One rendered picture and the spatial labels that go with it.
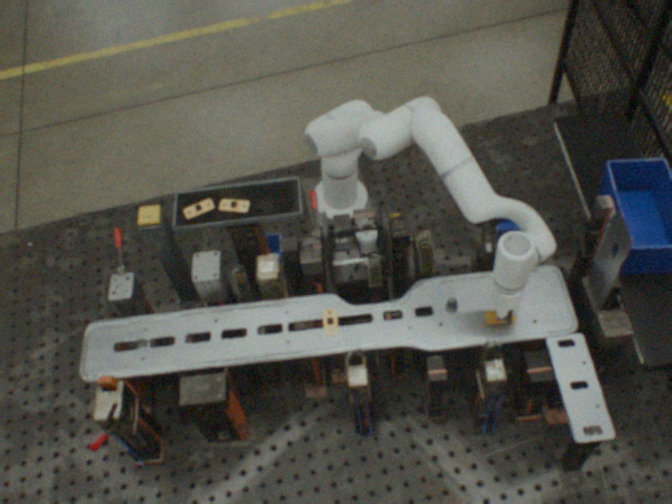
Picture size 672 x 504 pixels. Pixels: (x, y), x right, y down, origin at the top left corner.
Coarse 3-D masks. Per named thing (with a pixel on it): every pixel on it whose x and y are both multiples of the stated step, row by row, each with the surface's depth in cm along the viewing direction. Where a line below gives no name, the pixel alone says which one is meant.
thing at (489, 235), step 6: (486, 222) 185; (492, 222) 181; (498, 222) 181; (486, 228) 186; (492, 228) 188; (486, 234) 188; (492, 234) 190; (486, 240) 191; (492, 240) 191; (492, 246) 193; (492, 252) 194
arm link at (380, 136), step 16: (368, 112) 190; (400, 112) 176; (320, 128) 205; (336, 128) 201; (352, 128) 194; (368, 128) 175; (384, 128) 173; (400, 128) 174; (320, 144) 207; (336, 144) 204; (352, 144) 199; (368, 144) 175; (384, 144) 173; (400, 144) 175
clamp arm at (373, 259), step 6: (372, 252) 192; (378, 252) 193; (366, 258) 193; (372, 258) 192; (378, 258) 193; (372, 264) 193; (378, 264) 194; (372, 270) 196; (378, 270) 196; (372, 276) 197; (378, 276) 197; (372, 282) 199; (378, 282) 199
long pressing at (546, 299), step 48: (432, 288) 196; (480, 288) 194; (528, 288) 193; (96, 336) 197; (144, 336) 195; (288, 336) 191; (336, 336) 190; (384, 336) 189; (432, 336) 187; (480, 336) 186; (528, 336) 185
